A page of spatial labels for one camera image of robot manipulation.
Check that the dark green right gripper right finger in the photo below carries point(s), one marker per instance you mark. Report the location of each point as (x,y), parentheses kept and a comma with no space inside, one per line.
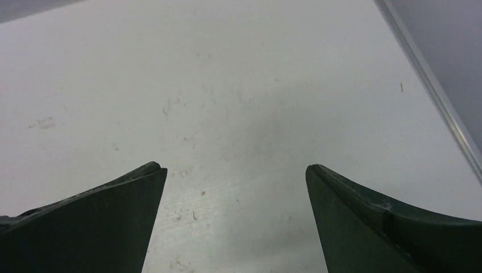
(362,230)

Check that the aluminium table edge rail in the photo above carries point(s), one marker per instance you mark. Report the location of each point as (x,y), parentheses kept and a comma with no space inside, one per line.
(442,40)

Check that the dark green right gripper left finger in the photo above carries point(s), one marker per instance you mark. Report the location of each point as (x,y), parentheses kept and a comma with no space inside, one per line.
(105,229)

